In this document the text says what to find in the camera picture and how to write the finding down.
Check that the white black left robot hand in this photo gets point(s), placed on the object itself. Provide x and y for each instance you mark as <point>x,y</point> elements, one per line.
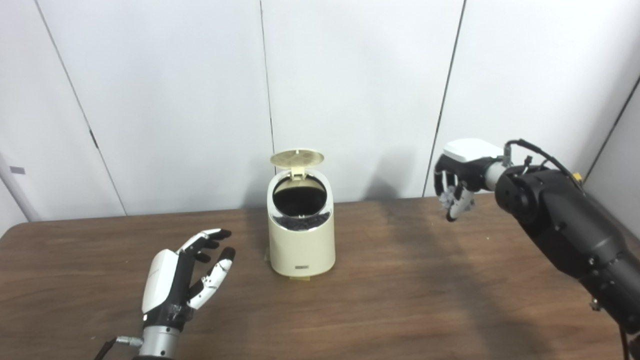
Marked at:
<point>160,285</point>

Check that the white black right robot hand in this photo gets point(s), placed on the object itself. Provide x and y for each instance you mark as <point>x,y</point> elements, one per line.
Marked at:
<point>470,157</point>

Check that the white paper ball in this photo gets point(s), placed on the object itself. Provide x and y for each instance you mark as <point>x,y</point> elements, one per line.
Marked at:
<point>448,195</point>

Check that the round cream bin lid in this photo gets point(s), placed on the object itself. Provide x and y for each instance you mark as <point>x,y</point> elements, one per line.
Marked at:
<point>297,157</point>

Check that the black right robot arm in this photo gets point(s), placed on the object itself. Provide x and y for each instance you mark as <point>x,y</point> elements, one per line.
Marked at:
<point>570,225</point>

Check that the yellowish tape under bin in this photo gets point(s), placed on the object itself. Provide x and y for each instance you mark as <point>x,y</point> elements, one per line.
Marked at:
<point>300,277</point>

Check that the cream-colored bin body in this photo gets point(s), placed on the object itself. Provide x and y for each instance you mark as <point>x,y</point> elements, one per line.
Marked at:
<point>301,247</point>

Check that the black wall panel hinge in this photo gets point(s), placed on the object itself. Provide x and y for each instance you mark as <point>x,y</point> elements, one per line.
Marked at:
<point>94,139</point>

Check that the small gray wall label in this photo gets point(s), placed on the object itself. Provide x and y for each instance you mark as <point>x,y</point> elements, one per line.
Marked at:
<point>17,170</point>

